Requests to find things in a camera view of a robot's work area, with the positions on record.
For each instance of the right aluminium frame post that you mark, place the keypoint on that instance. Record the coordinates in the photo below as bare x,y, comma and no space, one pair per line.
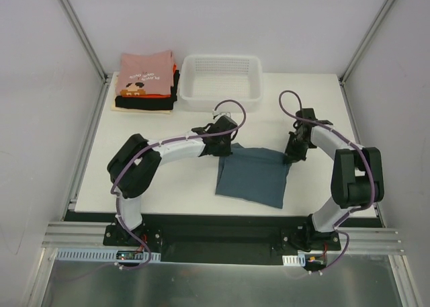
365,42

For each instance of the left aluminium frame post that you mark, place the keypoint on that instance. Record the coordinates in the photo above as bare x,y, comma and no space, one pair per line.
79,30

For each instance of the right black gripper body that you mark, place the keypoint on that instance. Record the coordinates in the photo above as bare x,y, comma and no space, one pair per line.
295,149

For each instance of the white cable duct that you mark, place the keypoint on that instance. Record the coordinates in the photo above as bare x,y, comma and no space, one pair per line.
298,260
107,256

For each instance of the aluminium frame post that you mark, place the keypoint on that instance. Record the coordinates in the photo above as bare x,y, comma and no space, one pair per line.
365,42
79,30

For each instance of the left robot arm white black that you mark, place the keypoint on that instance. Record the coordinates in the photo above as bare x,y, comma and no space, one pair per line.
134,166

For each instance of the black folded t shirt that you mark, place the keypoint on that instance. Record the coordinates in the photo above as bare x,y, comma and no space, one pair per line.
150,104

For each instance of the orange folded t shirt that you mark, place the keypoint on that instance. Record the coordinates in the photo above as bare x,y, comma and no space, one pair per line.
155,82

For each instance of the right white cable duct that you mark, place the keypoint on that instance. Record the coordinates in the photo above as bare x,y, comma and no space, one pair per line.
298,260

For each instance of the left white cable duct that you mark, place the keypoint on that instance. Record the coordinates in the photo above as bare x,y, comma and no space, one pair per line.
107,256

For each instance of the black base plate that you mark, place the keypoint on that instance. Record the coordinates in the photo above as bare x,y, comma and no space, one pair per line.
301,238

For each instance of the blue-grey t shirt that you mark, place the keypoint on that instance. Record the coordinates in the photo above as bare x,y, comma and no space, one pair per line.
257,175

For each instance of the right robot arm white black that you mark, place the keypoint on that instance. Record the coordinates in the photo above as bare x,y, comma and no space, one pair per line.
357,179

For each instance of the left aluminium side rail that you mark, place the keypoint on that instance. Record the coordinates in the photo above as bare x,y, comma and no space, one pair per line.
85,150

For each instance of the front aluminium rail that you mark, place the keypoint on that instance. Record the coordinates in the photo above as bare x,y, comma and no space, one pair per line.
356,241

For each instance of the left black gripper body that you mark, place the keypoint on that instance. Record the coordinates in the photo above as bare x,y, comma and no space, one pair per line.
221,147

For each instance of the pink folded t shirt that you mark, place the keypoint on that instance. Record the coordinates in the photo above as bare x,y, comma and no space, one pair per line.
132,66

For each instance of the white plastic basket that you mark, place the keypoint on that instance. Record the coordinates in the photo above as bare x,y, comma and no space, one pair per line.
207,79

